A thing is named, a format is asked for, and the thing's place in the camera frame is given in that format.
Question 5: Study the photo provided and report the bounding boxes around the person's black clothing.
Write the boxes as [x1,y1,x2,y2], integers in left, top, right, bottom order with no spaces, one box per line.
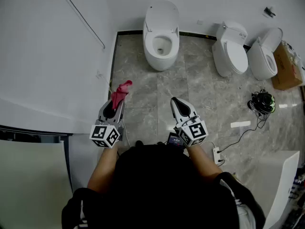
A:
[61,139,266,229]

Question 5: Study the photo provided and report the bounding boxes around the white toilet with tank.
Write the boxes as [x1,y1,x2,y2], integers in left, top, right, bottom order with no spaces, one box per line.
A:
[211,20,249,78]

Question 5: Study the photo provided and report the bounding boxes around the white toilet with raised lid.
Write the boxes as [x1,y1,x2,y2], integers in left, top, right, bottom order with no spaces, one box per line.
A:
[246,27,284,81]

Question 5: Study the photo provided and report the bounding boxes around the white flat panel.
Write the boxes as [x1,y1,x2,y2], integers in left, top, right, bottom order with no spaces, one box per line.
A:
[0,139,73,229]

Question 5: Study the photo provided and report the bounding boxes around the person's right forearm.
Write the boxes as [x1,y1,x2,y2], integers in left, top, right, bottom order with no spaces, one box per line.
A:
[187,143,224,185]

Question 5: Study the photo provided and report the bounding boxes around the white counter block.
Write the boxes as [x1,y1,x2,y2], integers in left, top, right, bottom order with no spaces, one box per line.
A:
[258,150,301,229]

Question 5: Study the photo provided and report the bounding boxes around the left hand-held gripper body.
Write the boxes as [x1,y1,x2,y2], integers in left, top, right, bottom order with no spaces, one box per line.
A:
[90,118,126,149]

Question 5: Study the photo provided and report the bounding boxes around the grey wall cable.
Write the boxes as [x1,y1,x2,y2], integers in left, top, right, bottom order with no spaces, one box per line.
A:
[54,0,106,50]

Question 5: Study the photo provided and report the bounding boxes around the white oval tankless toilet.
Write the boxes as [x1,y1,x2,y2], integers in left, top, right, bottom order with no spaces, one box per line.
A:
[142,0,180,72]

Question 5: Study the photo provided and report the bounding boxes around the brown cardboard box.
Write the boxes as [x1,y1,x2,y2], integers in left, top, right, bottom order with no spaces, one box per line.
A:
[271,41,305,91]

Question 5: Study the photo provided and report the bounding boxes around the black wall fixture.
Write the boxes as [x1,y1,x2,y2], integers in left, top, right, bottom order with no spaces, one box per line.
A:
[264,6,276,18]

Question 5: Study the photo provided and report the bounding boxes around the small black screen device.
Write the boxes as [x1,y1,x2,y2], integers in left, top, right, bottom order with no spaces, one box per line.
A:
[166,132,185,149]

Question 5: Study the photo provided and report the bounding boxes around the white power strip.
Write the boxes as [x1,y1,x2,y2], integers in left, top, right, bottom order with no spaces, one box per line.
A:
[213,146,226,167]

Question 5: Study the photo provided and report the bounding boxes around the person's left forearm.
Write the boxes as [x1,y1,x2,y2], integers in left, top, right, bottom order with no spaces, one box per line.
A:
[87,144,120,195]

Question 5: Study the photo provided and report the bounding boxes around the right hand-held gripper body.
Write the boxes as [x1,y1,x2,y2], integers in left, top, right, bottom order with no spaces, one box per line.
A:
[173,114,209,148]

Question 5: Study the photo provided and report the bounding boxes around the black headset with green trim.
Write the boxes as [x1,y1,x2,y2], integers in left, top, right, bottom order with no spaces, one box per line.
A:
[247,89,276,116]

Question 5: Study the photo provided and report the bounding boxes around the black floor cable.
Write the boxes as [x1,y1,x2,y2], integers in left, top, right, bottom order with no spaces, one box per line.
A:
[218,114,270,154]

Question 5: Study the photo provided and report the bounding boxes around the red cleaning cloth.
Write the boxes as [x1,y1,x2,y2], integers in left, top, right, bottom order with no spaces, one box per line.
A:
[110,80,133,110]

